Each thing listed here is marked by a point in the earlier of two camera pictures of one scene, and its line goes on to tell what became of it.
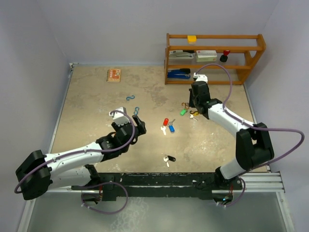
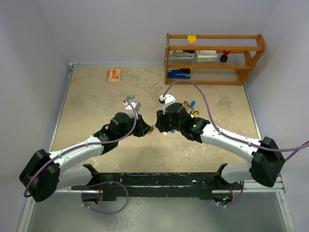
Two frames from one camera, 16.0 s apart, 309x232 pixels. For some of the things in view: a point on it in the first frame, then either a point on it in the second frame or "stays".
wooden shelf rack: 222,59 stays
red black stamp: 224,58 stays
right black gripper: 191,104 → 161,123
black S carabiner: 195,111 stays
